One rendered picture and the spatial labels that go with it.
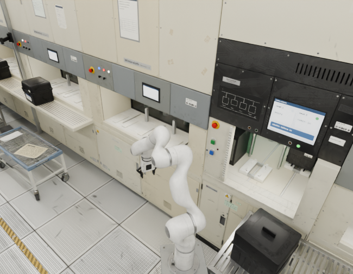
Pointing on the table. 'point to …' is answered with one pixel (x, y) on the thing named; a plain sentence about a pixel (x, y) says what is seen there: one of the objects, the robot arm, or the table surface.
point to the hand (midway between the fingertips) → (147, 174)
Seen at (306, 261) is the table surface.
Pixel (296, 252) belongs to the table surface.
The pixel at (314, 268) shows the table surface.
